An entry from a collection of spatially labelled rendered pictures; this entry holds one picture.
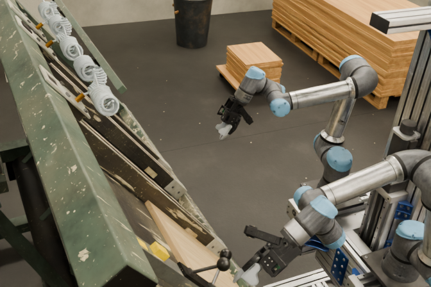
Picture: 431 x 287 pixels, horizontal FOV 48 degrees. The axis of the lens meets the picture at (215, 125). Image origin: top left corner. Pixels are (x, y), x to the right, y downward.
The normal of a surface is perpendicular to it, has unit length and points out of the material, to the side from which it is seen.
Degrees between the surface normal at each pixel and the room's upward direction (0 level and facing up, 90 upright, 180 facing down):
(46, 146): 36
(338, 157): 7
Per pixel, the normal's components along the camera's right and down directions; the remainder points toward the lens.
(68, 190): -0.47, -0.56
